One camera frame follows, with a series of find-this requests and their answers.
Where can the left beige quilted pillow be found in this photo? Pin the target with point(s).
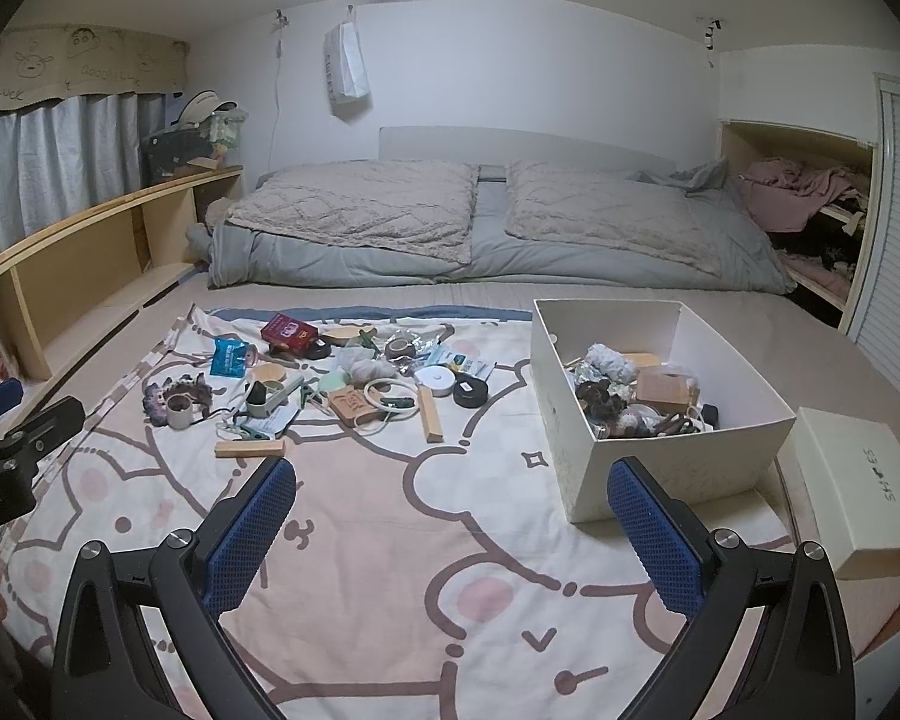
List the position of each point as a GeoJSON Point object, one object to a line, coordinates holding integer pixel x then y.
{"type": "Point", "coordinates": [352, 206]}

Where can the pink clothes pile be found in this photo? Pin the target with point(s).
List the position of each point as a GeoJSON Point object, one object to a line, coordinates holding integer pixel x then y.
{"type": "Point", "coordinates": [787, 191]}

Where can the tan wooden piece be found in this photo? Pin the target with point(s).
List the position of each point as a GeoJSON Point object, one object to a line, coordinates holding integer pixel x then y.
{"type": "Point", "coordinates": [639, 358]}

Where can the beige cartoon curtain valance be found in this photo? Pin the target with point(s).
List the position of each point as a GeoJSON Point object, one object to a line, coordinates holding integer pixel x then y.
{"type": "Point", "coordinates": [67, 64]}

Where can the black bag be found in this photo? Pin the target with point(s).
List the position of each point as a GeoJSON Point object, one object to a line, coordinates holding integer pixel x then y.
{"type": "Point", "coordinates": [172, 154]}

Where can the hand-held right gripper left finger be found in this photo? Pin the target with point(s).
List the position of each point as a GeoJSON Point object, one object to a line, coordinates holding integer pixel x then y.
{"type": "Point", "coordinates": [251, 532]}

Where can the wooden closet shelf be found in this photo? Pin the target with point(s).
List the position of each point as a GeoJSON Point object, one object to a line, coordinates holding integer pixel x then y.
{"type": "Point", "coordinates": [780, 139]}

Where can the white hanging paper bag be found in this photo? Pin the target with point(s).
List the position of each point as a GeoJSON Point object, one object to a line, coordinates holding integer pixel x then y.
{"type": "Point", "coordinates": [345, 64]}

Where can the black tape roll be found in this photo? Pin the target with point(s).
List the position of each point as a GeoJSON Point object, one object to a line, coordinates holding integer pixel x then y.
{"type": "Point", "coordinates": [316, 350]}

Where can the white hat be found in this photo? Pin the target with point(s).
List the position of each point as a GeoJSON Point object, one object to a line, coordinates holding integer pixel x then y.
{"type": "Point", "coordinates": [199, 106]}

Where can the grey fluffy roll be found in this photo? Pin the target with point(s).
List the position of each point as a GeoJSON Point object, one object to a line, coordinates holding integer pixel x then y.
{"type": "Point", "coordinates": [611, 364]}

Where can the white shoe box lid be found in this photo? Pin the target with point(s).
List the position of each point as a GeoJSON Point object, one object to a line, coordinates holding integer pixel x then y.
{"type": "Point", "coordinates": [855, 495]}

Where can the beige quilted pillow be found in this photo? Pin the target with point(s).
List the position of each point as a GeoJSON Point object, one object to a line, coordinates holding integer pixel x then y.
{"type": "Point", "coordinates": [607, 214]}
{"type": "Point", "coordinates": [352, 206]}

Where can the grey duvet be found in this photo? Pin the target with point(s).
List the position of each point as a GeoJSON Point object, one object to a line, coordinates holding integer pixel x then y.
{"type": "Point", "coordinates": [345, 266]}

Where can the brown cardboard box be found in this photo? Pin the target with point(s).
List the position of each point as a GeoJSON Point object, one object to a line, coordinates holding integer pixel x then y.
{"type": "Point", "coordinates": [664, 390]}

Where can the white storage box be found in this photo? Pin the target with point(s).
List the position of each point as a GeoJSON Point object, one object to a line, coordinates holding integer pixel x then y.
{"type": "Point", "coordinates": [720, 457]}

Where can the long wooden block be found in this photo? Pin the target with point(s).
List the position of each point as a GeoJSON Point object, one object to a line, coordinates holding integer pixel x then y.
{"type": "Point", "coordinates": [431, 414]}
{"type": "Point", "coordinates": [249, 448]}

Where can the bag of fluffy balls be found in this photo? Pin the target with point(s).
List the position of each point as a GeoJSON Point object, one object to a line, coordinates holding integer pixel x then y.
{"type": "Point", "coordinates": [367, 367]}

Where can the blue packet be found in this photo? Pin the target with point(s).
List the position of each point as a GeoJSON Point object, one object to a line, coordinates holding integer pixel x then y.
{"type": "Point", "coordinates": [229, 358]}

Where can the small black item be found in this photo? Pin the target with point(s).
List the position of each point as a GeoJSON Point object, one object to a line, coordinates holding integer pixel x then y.
{"type": "Point", "coordinates": [709, 413]}

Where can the round wooden lid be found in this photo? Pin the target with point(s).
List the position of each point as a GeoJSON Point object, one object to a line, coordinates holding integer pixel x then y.
{"type": "Point", "coordinates": [270, 373]}

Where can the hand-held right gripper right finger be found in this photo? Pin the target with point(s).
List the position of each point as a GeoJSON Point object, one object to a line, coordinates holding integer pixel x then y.
{"type": "Point", "coordinates": [656, 532]}

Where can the white round disc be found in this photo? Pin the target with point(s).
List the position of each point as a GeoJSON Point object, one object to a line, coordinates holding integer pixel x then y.
{"type": "Point", "coordinates": [433, 381]}

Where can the carved wooden block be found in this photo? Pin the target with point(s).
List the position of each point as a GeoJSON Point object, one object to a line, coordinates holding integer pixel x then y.
{"type": "Point", "coordinates": [349, 405]}

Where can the small white cup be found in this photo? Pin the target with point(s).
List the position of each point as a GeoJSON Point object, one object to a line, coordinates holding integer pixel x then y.
{"type": "Point", "coordinates": [178, 412]}

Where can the white paper card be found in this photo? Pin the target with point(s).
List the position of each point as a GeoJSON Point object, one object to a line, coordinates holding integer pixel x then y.
{"type": "Point", "coordinates": [279, 425]}

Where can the black wall hook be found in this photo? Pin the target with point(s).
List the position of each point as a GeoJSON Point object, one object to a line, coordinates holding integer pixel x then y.
{"type": "Point", "coordinates": [712, 30]}

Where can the red box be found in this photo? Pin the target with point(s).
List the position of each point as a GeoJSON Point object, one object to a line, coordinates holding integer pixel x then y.
{"type": "Point", "coordinates": [289, 330]}

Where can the grey curtain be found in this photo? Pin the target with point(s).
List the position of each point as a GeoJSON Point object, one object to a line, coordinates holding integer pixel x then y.
{"type": "Point", "coordinates": [52, 165]}

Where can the printed cartoon blanket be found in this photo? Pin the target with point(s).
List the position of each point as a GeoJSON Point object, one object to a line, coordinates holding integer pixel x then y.
{"type": "Point", "coordinates": [420, 540]}

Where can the right beige quilted pillow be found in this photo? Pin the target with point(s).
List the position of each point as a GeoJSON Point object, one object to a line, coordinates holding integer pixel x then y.
{"type": "Point", "coordinates": [607, 214]}

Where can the brown tape roll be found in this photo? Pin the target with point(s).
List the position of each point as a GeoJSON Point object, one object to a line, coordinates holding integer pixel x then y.
{"type": "Point", "coordinates": [399, 347]}

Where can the blue and white packets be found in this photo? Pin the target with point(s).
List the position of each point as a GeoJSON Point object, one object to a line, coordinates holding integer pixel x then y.
{"type": "Point", "coordinates": [457, 361]}

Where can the flat wooden paddle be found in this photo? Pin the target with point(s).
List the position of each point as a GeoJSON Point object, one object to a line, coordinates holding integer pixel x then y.
{"type": "Point", "coordinates": [341, 334]}

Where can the light green sponge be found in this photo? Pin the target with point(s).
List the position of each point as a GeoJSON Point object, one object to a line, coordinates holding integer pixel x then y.
{"type": "Point", "coordinates": [335, 381]}

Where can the black round tin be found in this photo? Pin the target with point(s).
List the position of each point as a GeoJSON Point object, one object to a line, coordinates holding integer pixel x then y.
{"type": "Point", "coordinates": [471, 394]}

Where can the fuzzy grey ornament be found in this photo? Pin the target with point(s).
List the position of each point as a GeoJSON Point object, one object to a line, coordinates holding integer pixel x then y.
{"type": "Point", "coordinates": [180, 388]}

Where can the wooden bedside shelf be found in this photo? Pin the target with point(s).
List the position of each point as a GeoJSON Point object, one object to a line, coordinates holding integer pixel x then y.
{"type": "Point", "coordinates": [82, 262]}

